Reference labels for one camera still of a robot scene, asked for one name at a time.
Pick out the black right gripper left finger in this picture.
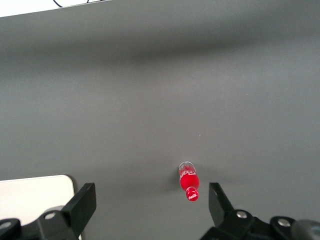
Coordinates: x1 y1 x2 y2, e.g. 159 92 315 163
0 182 97 240

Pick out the dark grey table mat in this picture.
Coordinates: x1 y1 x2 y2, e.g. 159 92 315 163
0 0 320 240

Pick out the red cola bottle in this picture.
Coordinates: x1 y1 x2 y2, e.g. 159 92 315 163
178 161 200 202

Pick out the beige plastic tray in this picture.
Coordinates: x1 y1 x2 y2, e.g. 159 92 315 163
0 174 83 240

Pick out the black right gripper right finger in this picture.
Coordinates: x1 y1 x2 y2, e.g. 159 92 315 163
199 182 320 240

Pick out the black cable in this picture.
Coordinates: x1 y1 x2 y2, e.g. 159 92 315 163
52 0 106 8

